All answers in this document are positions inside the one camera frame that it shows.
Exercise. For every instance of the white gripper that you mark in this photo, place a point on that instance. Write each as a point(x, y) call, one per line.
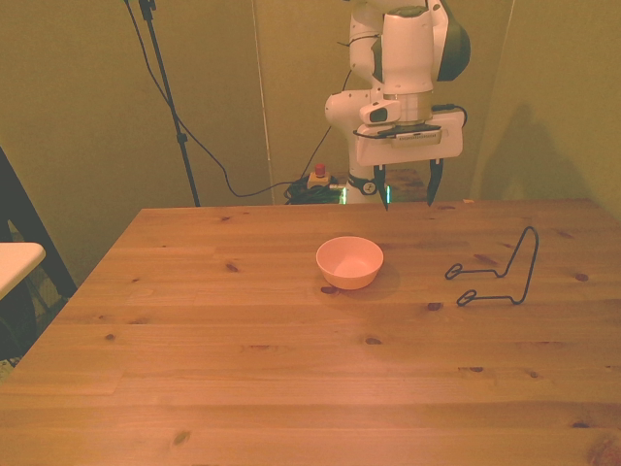
point(412, 153)

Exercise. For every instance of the pink plastic bowl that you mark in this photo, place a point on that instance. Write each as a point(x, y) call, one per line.
point(349, 264)

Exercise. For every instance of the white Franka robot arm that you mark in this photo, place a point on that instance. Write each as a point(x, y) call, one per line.
point(407, 48)

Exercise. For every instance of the red emergency stop button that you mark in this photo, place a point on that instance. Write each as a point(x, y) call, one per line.
point(320, 177)

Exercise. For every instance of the white board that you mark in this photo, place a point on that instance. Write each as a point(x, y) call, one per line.
point(17, 264)

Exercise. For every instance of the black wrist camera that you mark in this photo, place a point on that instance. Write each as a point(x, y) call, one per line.
point(417, 138)

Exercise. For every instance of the black camera stand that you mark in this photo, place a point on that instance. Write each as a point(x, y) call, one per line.
point(167, 92)

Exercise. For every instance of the black metal frame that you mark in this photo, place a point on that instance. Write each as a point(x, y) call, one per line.
point(29, 228)

